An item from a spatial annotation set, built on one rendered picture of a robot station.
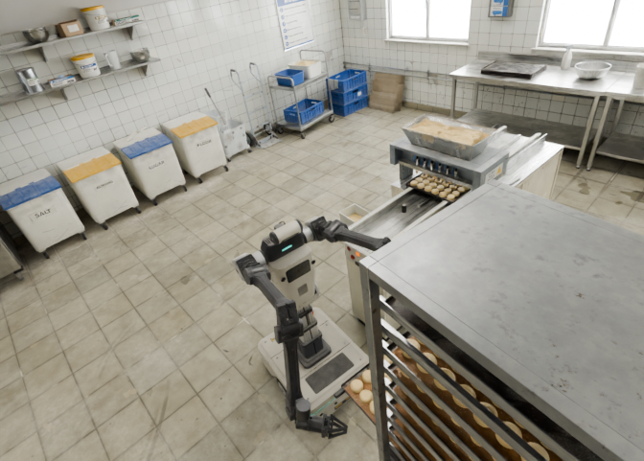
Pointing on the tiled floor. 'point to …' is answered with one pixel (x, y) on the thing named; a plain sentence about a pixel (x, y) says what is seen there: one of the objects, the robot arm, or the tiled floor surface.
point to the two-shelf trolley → (296, 100)
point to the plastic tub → (352, 214)
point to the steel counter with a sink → (614, 147)
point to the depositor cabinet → (533, 167)
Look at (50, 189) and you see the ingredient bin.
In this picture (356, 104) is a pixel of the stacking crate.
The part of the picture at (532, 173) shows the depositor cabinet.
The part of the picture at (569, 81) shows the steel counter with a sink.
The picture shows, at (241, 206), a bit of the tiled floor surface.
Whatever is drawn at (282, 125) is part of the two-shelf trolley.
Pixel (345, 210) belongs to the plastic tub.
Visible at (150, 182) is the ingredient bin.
